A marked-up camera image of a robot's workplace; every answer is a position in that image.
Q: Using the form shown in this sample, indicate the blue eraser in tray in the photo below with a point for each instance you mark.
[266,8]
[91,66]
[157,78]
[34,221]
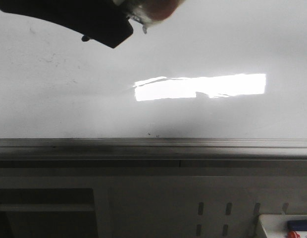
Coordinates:
[297,225]

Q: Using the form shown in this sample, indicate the red item in tray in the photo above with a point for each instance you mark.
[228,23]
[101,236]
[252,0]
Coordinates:
[293,234]

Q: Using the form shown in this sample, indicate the white tray with erasers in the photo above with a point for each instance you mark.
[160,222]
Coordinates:
[275,226]

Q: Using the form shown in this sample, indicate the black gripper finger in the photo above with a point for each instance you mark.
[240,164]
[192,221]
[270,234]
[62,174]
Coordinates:
[61,12]

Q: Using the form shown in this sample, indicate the white black whiteboard marker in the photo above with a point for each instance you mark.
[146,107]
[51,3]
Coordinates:
[143,12]

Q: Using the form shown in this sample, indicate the white whiteboard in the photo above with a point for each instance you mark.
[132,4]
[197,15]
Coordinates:
[218,76]

